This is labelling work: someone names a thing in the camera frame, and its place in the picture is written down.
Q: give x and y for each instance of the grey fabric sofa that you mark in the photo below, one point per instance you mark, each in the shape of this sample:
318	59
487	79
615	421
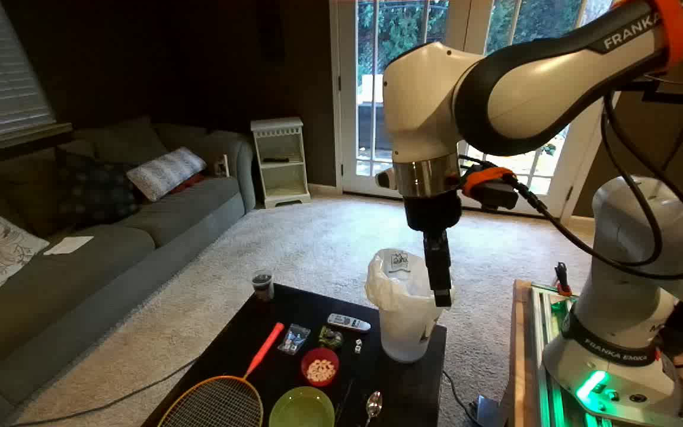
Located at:
60	306

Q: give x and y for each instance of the white paper sheet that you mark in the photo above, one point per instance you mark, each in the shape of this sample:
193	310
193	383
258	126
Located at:
66	244

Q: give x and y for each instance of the orange handled badminton racket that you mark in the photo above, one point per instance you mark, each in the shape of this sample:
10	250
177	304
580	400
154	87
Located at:
224	398

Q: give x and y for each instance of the white side shelf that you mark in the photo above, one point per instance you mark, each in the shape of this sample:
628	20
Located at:
280	159

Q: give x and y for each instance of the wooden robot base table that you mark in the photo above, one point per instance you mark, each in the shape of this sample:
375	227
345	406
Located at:
532	355

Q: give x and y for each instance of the black coffee table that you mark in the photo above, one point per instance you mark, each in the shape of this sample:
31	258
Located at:
408	389

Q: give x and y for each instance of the small glass cup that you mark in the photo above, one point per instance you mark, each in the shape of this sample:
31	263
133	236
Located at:
263	284

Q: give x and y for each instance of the metal spoon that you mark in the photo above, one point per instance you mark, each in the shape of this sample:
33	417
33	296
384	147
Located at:
372	406

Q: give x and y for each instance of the dark patterned pillow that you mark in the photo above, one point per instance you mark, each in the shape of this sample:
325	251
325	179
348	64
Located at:
94	191

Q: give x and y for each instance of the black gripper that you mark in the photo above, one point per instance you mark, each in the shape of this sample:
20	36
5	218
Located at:
431	215

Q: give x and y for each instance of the white striped pillow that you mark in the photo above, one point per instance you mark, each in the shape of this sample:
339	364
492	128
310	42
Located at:
167	170

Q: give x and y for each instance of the green plastic plate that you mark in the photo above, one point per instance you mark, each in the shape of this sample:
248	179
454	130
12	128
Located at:
302	406

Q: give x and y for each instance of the red bowl of popcorn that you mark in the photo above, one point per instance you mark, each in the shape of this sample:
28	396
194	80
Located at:
320	365

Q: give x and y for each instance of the white french doors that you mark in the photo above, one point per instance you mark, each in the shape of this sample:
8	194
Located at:
481	98

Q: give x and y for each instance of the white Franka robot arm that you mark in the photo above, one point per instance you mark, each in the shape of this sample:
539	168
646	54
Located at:
635	270

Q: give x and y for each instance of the small plastic packet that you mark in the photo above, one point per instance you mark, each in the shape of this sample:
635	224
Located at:
295	338

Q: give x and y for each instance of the grey remote control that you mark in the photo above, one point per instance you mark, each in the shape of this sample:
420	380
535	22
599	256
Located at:
348	322

